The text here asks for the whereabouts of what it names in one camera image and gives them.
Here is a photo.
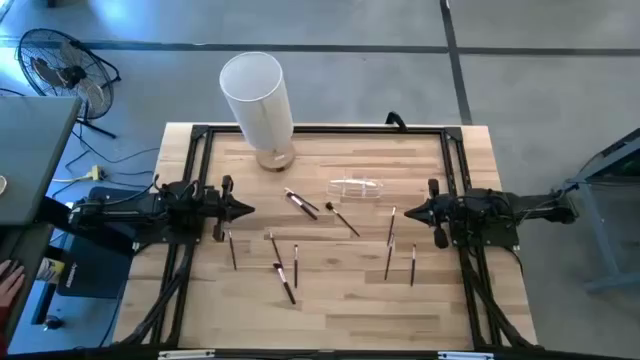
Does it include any black-bristled makeup brush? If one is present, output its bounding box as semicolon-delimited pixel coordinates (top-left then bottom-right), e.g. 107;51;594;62
324;201;361;238

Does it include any large fluffy makeup brush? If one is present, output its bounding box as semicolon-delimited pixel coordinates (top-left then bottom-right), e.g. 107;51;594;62
272;262;297;306

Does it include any black clamp handle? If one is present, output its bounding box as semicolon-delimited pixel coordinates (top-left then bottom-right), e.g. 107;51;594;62
384;111;409;132

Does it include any grey metal table frame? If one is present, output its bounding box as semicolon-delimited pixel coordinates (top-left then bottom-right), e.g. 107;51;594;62
552;127;640;294

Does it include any black tool case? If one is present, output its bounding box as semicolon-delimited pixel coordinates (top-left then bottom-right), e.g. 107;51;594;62
56;187;137;300

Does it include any yellow white package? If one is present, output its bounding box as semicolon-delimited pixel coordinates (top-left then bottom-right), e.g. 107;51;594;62
37;257;66;285

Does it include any medium black makeup brush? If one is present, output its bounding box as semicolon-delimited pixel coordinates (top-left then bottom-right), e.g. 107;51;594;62
285;191;319;221

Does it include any person's hand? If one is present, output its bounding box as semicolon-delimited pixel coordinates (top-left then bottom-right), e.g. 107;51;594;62
0;259;25;309

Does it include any black floor fan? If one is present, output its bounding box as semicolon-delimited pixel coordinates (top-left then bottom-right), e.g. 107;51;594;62
16;28;122;139

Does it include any grey desk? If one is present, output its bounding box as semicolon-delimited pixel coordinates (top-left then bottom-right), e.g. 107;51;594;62
0;95;84;351

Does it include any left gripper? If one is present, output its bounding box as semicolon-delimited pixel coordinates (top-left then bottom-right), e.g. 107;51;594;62
202;174;256;244

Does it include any black aluminium table frame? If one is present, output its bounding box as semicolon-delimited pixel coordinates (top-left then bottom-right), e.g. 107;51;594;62
112;123;539;354

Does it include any white cylindrical container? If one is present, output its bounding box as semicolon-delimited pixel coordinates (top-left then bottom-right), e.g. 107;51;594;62
218;51;297;173

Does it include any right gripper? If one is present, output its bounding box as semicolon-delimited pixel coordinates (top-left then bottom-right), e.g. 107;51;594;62
403;178;456;250

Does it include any black desk support beam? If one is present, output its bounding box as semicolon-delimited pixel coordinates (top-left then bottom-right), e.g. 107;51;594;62
37;196;137;257

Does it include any clear acrylic organizer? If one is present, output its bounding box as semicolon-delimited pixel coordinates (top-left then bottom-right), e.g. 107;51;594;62
327;177;385;200

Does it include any white label strip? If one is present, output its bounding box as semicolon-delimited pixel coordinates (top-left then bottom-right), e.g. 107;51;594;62
158;349;216;360
437;351;495;360

